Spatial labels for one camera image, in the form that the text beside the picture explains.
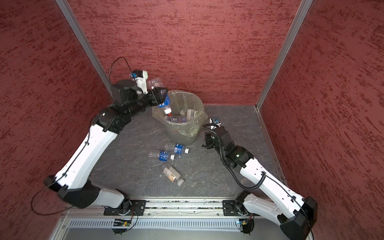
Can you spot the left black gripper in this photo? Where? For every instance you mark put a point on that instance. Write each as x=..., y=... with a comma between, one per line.
x=156, y=93

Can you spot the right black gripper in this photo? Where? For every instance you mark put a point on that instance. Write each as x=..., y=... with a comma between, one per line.
x=208, y=140

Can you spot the small blue label bottle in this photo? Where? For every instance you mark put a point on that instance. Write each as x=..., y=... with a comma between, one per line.
x=165, y=105

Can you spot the white label square bottle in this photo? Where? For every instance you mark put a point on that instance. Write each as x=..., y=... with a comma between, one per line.
x=191, y=113

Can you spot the yellow label clear bottle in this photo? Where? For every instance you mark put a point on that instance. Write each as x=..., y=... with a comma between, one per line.
x=173, y=175

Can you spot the slim clear blue bottle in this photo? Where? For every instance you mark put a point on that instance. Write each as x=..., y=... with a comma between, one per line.
x=177, y=119

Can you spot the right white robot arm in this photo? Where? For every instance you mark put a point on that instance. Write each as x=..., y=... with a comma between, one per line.
x=263, y=195

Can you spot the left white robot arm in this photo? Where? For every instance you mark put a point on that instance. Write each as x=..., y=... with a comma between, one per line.
x=72, y=183

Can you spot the green plastic waste bin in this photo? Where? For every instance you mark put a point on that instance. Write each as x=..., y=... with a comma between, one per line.
x=180, y=132

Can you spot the clear plastic bin liner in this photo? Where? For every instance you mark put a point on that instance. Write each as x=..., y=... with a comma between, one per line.
x=187, y=126

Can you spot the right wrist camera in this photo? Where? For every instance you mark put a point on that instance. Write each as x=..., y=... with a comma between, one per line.
x=215, y=123

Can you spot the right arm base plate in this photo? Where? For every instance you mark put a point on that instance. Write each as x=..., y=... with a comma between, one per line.
x=235, y=208

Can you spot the left aluminium corner post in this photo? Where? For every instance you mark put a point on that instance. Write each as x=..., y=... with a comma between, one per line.
x=75, y=26

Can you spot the aluminium corner post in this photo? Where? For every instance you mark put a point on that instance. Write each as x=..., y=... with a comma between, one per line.
x=289, y=39
x=75, y=26

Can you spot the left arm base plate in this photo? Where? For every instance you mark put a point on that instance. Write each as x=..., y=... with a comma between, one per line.
x=132, y=207

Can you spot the white slotted cable duct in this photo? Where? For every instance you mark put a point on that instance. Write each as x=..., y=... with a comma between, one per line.
x=168, y=224

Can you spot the right aluminium corner post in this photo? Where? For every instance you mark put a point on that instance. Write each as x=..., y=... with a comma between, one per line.
x=289, y=39

